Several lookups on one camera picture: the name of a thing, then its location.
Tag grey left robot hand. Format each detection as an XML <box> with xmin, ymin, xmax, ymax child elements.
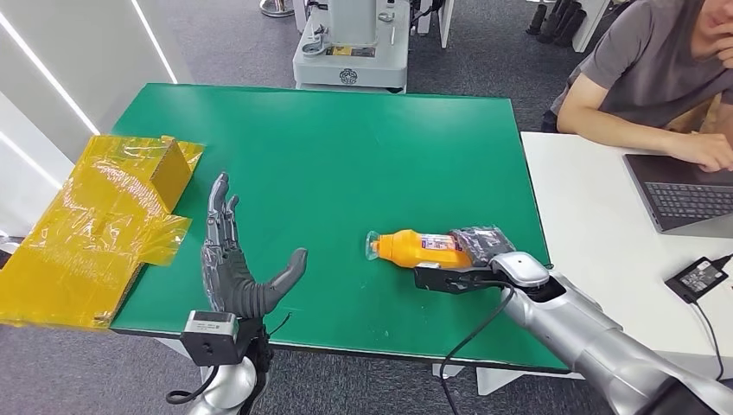
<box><xmin>200</xmin><ymin>171</ymin><xmax>309</xmax><ymax>320</ymax></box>

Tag person's right hand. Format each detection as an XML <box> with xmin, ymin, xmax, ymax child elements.
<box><xmin>665</xmin><ymin>131</ymin><xmax>733</xmax><ymax>174</ymax></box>

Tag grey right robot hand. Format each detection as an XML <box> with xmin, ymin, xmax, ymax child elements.
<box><xmin>449</xmin><ymin>225</ymin><xmax>517</xmax><ymax>267</ymax></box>

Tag orange plastic bottle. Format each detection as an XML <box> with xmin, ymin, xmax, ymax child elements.
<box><xmin>365</xmin><ymin>228</ymin><xmax>476</xmax><ymax>271</ymax></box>

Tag wooden chair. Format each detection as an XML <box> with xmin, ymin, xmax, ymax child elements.
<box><xmin>663</xmin><ymin>93</ymin><xmax>721</xmax><ymax>137</ymax></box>

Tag dark grey laptop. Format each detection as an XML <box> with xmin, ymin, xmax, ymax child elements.
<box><xmin>622</xmin><ymin>152</ymin><xmax>733</xmax><ymax>239</ymax></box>

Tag person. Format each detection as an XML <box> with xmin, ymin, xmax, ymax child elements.
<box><xmin>540</xmin><ymin>0</ymin><xmax>733</xmax><ymax>174</ymax></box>

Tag black power adapter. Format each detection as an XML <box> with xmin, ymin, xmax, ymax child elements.
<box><xmin>665</xmin><ymin>256</ymin><xmax>730</xmax><ymax>305</ymax></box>

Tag yellow film-wrapped cardboard box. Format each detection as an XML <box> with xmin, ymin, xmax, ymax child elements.
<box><xmin>0</xmin><ymin>134</ymin><xmax>206</xmax><ymax>332</ymax></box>

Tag white cabinet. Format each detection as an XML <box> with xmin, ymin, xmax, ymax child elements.
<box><xmin>571</xmin><ymin>0</ymin><xmax>612</xmax><ymax>54</ymax></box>

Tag black robot legs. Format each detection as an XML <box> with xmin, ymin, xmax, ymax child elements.
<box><xmin>525</xmin><ymin>0</ymin><xmax>589</xmax><ymax>48</ymax></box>

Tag grey machine base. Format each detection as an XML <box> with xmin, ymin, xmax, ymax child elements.
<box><xmin>291</xmin><ymin>0</ymin><xmax>411</xmax><ymax>95</ymax></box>

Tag white desk leg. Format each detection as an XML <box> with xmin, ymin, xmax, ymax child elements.
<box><xmin>437</xmin><ymin>0</ymin><xmax>457</xmax><ymax>50</ymax></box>

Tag chrome stand base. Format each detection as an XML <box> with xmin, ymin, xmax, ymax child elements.
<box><xmin>258</xmin><ymin>0</ymin><xmax>296</xmax><ymax>19</ymax></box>

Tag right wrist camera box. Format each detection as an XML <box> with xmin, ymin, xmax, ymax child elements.
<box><xmin>413</xmin><ymin>261</ymin><xmax>507</xmax><ymax>297</ymax></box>

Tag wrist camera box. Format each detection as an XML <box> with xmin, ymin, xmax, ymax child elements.
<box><xmin>179</xmin><ymin>310</ymin><xmax>254</xmax><ymax>368</ymax></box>
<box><xmin>413</xmin><ymin>261</ymin><xmax>507</xmax><ymax>297</ymax></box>

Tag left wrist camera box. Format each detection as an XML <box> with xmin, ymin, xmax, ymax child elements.
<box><xmin>179</xmin><ymin>310</ymin><xmax>254</xmax><ymax>368</ymax></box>

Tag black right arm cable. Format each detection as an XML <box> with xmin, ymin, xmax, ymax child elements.
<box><xmin>439</xmin><ymin>283</ymin><xmax>517</xmax><ymax>415</ymax></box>

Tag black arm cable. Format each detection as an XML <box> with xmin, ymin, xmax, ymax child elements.
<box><xmin>439</xmin><ymin>283</ymin><xmax>517</xmax><ymax>415</ymax></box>
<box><xmin>165</xmin><ymin>365</ymin><xmax>222</xmax><ymax>406</ymax></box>

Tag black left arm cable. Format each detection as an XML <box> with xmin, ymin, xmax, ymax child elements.
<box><xmin>165</xmin><ymin>365</ymin><xmax>222</xmax><ymax>406</ymax></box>

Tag black adapter cable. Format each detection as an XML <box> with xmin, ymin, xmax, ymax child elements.
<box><xmin>690</xmin><ymin>300</ymin><xmax>726</xmax><ymax>383</ymax></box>

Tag white wall light strip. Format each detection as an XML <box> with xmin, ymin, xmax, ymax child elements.
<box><xmin>130</xmin><ymin>0</ymin><xmax>179</xmax><ymax>86</ymax></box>
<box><xmin>0</xmin><ymin>11</ymin><xmax>102</xmax><ymax>137</ymax></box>
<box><xmin>0</xmin><ymin>131</ymin><xmax>62</xmax><ymax>191</ymax></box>

